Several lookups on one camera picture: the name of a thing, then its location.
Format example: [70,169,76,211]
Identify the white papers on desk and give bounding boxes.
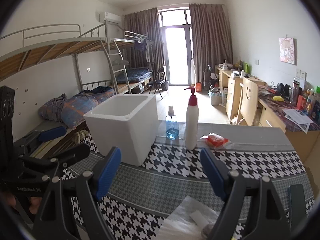
[283,109,313,134]

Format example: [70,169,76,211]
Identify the black folding chair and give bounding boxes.
[147,67,169,99]

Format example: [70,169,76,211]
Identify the metal bunk bed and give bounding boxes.
[0,19,155,140]

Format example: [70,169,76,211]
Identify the balcony glass door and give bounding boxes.
[158,7,193,86]

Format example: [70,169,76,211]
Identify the pink anime wall picture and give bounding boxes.
[279,37,296,64]

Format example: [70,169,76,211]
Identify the dark green phone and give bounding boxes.
[288,184,306,231]

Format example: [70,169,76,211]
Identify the blue plaid quilt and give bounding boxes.
[38,86,115,129]

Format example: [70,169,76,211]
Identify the blue spray bottle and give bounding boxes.
[165,106,179,140]

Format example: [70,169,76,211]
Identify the white air conditioner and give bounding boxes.
[99,11,121,24]

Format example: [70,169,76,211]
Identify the red snack packet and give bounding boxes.
[200,133,232,150]

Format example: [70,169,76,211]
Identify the white foam box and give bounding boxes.
[84,94,159,166]

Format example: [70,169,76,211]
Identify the left brown curtain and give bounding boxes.
[124,8,164,77]

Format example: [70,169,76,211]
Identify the white tissue paper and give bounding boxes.
[155,196,219,239]

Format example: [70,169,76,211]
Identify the wooden desk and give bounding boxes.
[215,66,319,162]

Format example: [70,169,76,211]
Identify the person left hand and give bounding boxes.
[3,192,42,215]

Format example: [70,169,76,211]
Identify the brown curtain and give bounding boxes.
[124,8,164,77]
[189,4,233,83]

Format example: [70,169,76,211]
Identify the right brown curtain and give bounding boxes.
[189,4,233,83]

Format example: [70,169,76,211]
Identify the white pump bottle red cap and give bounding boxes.
[185,87,199,150]

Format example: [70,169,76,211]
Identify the wooden smiley chair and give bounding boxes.
[236,77,259,126]

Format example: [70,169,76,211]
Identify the houndstooth table cloth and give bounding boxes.
[60,122,317,240]

